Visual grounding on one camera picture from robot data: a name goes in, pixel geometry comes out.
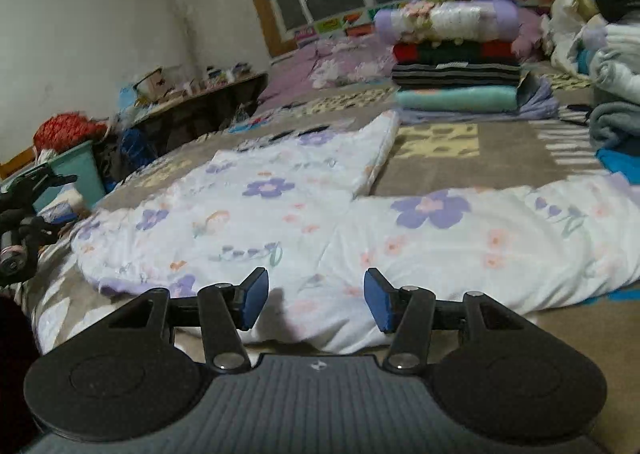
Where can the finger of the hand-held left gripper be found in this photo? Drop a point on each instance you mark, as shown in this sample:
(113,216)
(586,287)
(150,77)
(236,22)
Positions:
(30,184)

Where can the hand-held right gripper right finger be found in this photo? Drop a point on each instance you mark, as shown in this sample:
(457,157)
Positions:
(377,301)

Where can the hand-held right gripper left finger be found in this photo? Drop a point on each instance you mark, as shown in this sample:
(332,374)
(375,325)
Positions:
(252,301)

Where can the white floral garment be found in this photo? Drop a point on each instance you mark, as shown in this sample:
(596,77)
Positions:
(300,234)

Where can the green storage bin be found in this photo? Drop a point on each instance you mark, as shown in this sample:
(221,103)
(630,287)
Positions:
(80,169)

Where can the red knitted item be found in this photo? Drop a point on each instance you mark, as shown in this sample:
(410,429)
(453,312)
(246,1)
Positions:
(65,132)

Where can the blue cloth under desk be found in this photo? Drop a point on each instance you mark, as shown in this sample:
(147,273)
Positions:
(135,147)

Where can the cardboard box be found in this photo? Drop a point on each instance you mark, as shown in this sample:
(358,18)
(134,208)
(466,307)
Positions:
(152,84)

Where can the cartoon mouse printed blanket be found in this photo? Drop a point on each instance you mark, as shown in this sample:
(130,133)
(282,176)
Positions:
(500,164)

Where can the dark wooden desk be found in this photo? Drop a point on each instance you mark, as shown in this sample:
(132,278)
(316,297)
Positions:
(200,104)

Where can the teal folded garment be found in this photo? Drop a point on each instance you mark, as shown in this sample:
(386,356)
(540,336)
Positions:
(455,99)

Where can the black striped folded garment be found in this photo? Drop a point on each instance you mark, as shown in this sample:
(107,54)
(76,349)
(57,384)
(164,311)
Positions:
(450,74)

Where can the purple floral quilt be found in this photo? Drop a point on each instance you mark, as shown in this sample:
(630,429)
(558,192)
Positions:
(320,69)

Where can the red green folded sweater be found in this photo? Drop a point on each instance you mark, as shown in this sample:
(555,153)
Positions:
(450,53)

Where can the colourful printed headboard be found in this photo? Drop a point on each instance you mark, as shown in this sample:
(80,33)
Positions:
(340,22)

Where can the purple floral folded garment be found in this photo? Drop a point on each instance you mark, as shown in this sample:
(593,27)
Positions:
(445,19)

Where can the grey folded garment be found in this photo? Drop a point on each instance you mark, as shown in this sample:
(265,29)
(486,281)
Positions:
(617,127)

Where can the white folded garment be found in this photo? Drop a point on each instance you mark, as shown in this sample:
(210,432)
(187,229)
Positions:
(617,64)

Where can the cream quilt pile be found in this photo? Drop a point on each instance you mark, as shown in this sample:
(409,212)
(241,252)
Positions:
(570,9)

